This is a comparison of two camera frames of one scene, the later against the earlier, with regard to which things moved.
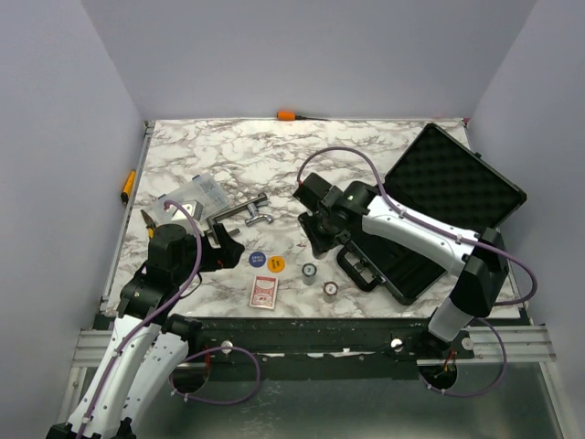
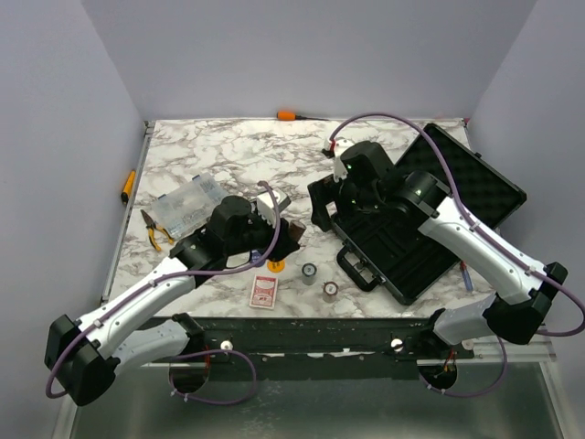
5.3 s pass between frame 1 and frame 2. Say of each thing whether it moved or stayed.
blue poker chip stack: stayed
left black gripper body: moved
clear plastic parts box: stayed
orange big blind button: stayed
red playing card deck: stayed
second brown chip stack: stayed
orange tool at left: stayed
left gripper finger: moved
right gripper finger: moved
